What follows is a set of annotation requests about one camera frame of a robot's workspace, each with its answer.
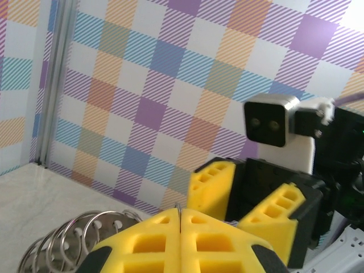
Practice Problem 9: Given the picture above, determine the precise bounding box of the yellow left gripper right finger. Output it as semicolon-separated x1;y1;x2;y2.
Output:
180;209;288;273

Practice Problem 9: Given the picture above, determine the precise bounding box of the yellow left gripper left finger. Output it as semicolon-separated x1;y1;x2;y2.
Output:
82;207;183;273

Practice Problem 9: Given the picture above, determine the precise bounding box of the silver keyring chain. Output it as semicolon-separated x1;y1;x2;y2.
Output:
17;202;183;273

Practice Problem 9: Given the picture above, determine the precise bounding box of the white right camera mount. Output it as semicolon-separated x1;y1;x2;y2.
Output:
260;97;336;175

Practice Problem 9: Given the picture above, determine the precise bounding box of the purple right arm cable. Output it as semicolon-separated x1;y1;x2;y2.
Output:
333;90;364;108

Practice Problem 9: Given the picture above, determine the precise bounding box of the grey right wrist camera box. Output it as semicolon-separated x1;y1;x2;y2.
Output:
243;95;301;148

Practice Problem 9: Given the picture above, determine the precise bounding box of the aluminium corner post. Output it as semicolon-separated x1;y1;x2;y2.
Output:
35;0;72;169

